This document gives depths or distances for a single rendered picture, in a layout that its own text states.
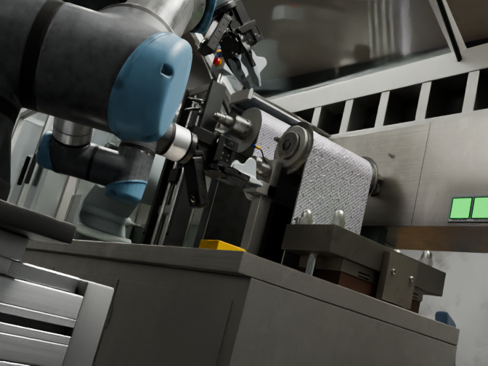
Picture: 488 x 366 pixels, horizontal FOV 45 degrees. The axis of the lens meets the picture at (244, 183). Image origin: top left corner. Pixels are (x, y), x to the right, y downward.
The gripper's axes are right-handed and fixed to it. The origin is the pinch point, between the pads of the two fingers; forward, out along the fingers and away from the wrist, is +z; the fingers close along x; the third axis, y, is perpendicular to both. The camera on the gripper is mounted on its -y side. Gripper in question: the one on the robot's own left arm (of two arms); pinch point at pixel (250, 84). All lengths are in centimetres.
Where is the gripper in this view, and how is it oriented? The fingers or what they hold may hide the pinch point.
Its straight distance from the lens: 152.0
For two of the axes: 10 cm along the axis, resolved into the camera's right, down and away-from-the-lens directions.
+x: -5.9, 0.5, 8.1
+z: 4.3, 8.7, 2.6
